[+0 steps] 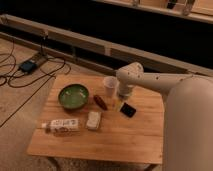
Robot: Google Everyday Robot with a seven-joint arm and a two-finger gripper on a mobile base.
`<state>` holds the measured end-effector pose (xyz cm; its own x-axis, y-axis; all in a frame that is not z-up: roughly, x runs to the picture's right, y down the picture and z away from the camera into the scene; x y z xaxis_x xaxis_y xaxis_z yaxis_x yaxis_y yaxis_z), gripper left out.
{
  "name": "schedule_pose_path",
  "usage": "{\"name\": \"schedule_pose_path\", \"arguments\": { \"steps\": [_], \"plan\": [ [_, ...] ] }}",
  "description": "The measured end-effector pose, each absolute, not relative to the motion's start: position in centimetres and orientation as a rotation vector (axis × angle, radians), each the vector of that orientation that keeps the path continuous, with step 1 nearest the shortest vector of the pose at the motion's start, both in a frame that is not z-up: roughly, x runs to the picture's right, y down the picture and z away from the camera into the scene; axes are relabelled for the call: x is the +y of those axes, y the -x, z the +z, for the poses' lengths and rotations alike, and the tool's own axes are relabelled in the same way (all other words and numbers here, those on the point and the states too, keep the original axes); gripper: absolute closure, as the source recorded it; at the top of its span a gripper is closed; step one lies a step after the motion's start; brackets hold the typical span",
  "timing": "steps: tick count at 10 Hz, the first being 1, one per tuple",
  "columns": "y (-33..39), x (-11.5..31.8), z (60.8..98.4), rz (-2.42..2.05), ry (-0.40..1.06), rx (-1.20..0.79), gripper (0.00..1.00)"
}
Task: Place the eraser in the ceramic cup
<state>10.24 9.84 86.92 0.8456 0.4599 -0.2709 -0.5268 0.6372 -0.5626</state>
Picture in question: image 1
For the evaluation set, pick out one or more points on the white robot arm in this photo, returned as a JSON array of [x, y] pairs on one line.
[[188, 117]]

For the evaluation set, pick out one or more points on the green bowl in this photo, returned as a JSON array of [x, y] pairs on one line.
[[73, 96]]

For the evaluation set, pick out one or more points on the brown oblong object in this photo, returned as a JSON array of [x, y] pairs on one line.
[[99, 101]]

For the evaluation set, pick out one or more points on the black eraser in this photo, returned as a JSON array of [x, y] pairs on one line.
[[128, 110]]

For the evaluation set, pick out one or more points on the power strip with adapter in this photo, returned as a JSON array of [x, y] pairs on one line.
[[33, 63]]

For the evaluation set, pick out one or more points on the white sponge block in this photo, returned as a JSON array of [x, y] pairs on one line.
[[93, 121]]

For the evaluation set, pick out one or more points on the white labelled bottle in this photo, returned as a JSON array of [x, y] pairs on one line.
[[61, 125]]

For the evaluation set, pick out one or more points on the wooden table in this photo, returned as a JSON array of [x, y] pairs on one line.
[[119, 138]]

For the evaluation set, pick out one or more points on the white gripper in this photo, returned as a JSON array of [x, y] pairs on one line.
[[123, 91]]

